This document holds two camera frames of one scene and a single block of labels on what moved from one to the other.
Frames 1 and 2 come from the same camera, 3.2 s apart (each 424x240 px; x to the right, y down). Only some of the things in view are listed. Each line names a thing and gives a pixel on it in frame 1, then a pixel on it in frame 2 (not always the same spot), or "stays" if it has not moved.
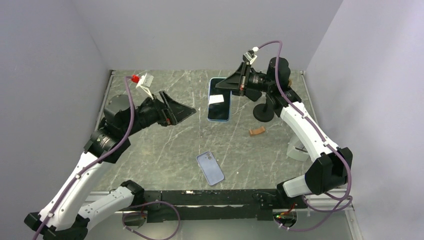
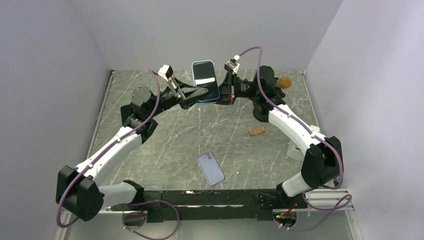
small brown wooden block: (256, 131) stays
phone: (219, 101) to (205, 76)
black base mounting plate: (214, 204) stays
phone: (210, 167) stays
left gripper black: (175, 112) to (187, 92)
